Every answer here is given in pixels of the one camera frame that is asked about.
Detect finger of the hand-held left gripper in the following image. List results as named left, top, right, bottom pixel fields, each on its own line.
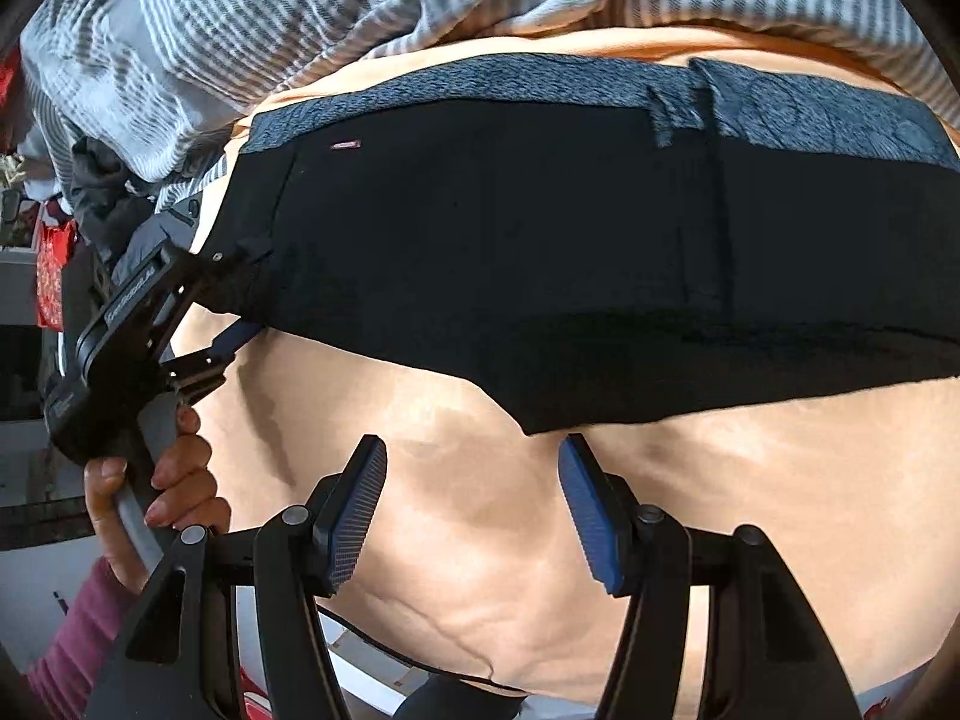
left=160, top=319, right=261, bottom=407
left=184, top=240, right=280, bottom=314

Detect dark grey clothing pile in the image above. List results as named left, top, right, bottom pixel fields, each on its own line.
left=67, top=135, right=226, bottom=286

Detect black pants with blue trim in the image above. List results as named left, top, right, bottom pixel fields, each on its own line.
left=206, top=54, right=960, bottom=436

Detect grey striped duvet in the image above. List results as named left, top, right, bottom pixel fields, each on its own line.
left=19, top=0, right=931, bottom=188

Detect peach bed blanket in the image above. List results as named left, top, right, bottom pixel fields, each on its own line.
left=172, top=26, right=960, bottom=698

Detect small red embroidered cushion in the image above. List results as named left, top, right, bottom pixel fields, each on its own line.
left=37, top=221, right=76, bottom=331

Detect person's left hand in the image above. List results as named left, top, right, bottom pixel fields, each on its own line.
left=82, top=405, right=233, bottom=593

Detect person's left forearm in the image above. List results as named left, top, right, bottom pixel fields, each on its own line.
left=26, top=559, right=155, bottom=713

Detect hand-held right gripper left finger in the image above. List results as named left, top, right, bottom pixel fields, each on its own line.
left=82, top=433, right=389, bottom=720

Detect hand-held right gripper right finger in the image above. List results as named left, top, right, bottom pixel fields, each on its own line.
left=559, top=433, right=863, bottom=720

